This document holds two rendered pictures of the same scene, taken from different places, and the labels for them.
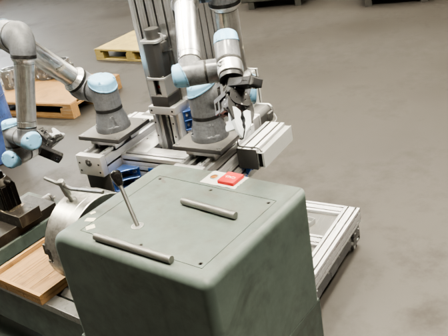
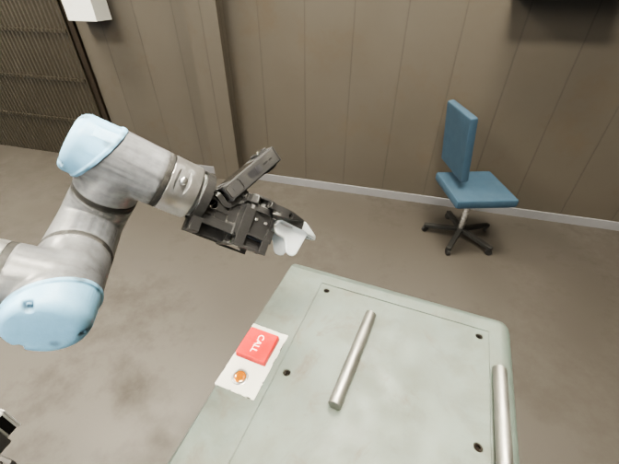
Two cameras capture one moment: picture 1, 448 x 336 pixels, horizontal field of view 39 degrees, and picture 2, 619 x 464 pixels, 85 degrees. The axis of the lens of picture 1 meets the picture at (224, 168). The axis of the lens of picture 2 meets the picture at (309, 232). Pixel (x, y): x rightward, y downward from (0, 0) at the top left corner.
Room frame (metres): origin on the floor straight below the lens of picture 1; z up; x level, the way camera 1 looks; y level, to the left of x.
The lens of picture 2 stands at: (1.76, 0.36, 1.81)
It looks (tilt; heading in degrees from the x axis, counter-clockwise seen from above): 38 degrees down; 251
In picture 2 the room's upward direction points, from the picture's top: straight up
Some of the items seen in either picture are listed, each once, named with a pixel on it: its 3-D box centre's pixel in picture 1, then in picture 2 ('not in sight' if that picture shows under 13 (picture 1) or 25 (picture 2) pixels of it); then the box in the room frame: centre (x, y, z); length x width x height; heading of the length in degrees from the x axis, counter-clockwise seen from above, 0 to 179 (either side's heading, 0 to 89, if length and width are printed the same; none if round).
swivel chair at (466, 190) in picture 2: not in sight; (473, 182); (-0.17, -1.40, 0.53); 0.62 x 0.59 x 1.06; 144
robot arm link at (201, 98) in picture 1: (205, 96); not in sight; (2.31, 0.02, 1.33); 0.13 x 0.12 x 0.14; 86
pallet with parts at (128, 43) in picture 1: (147, 38); not in sight; (8.05, 0.66, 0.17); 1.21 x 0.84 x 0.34; 56
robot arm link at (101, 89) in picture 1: (103, 91); not in sight; (2.60, 0.44, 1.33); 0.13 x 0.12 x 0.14; 40
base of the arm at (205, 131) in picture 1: (208, 124); not in sight; (2.32, 0.03, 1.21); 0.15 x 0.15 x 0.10
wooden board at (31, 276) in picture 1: (53, 261); not in sight; (2.05, 0.69, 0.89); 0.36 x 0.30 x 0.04; 139
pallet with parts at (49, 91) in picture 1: (47, 85); not in sight; (6.73, 1.71, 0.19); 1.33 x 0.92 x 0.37; 56
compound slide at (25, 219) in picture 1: (15, 211); not in sight; (2.29, 0.86, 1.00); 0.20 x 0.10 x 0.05; 49
